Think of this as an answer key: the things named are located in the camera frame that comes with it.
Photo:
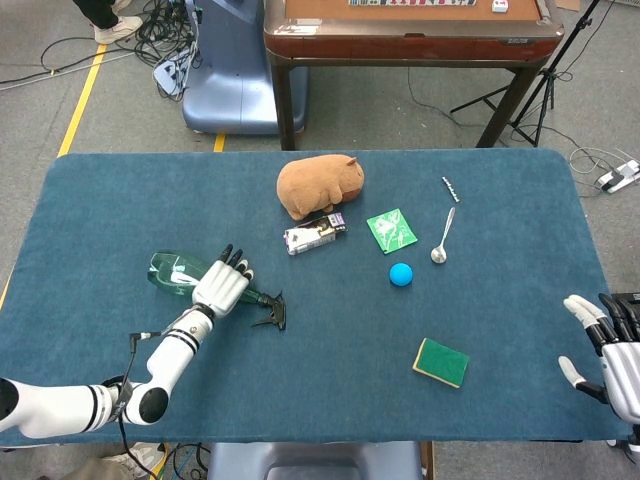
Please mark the grey blue robot torso base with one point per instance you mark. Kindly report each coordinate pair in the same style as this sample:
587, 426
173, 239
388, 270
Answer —
310, 460

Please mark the metal spoon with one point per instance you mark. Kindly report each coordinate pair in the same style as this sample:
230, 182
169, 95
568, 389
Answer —
439, 254

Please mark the green yellow sponge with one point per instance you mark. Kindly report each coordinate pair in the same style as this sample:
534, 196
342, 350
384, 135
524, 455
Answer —
442, 362

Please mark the green square sachet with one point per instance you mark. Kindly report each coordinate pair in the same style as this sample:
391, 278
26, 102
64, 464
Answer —
391, 230

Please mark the white sneaker with black trouser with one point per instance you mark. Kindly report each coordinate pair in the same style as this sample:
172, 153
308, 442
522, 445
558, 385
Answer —
120, 30

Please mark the white power strip with plugs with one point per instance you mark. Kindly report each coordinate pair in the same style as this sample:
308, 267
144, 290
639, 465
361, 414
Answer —
620, 176

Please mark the green spray bottle black trigger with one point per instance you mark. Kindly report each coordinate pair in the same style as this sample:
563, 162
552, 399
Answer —
167, 275

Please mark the single mahjong tile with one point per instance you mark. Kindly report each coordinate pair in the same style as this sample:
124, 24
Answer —
500, 5

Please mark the blue felt table cloth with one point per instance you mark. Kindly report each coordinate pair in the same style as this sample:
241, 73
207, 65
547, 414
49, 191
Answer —
350, 325

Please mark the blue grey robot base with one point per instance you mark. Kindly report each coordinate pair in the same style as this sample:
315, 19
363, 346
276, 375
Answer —
230, 75

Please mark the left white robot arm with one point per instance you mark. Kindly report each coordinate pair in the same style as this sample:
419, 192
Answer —
165, 360

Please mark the brown capybara plush toy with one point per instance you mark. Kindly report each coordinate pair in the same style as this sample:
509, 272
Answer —
315, 185

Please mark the grey white sneaker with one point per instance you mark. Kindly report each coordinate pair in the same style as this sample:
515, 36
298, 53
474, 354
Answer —
142, 455

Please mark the black tripod stand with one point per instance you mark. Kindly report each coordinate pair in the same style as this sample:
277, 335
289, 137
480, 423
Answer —
545, 80

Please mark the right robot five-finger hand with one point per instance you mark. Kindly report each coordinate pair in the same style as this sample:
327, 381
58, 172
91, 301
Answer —
622, 380

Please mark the blue ball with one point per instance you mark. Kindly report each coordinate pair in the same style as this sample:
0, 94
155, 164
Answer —
401, 274

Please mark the wooden mahjong table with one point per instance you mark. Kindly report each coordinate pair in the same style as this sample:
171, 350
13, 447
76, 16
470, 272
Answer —
410, 40

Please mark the row of mahjong tiles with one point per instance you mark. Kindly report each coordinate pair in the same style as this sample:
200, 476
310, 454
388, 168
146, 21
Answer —
410, 2

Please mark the black trouser leg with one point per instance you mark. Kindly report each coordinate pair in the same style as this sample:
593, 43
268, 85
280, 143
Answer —
100, 12

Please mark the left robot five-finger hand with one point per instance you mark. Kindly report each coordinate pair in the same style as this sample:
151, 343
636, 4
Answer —
222, 285

